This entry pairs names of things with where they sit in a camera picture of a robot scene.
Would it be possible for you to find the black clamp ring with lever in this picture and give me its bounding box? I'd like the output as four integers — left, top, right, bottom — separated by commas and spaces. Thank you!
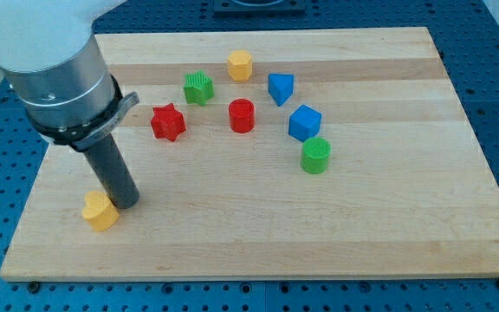
27, 75, 139, 152

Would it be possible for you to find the green cylinder block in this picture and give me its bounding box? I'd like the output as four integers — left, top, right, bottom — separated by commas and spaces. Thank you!
301, 137, 331, 174

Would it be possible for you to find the black mounting plate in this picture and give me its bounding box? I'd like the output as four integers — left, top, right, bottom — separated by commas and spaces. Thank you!
212, 0, 307, 16

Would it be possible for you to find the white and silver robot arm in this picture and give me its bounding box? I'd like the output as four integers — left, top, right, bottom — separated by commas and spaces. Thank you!
0, 0, 139, 209

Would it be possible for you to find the red star block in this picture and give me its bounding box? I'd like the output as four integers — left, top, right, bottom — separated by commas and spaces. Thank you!
151, 103, 186, 142

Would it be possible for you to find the blue cube block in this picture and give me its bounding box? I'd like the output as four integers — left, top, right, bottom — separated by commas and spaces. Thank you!
288, 105, 322, 142

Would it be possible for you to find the blue triangle block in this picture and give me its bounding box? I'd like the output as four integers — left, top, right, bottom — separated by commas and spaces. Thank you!
268, 73, 295, 107

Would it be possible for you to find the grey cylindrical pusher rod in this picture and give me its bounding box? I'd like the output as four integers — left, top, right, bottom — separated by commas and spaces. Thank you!
83, 134, 139, 209

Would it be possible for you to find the wooden board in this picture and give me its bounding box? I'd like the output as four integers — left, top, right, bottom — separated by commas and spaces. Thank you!
0, 27, 499, 282

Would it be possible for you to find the green star block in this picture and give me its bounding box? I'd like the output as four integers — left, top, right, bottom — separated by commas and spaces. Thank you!
184, 70, 215, 106

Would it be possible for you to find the yellow heart block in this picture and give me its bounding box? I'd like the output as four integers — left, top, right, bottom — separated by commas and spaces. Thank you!
81, 191, 120, 232

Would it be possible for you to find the red cylinder block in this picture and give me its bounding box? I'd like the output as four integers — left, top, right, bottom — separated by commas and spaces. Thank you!
229, 99, 255, 133

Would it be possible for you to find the yellow hexagon block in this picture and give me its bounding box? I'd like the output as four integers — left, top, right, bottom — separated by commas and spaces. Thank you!
227, 49, 253, 81

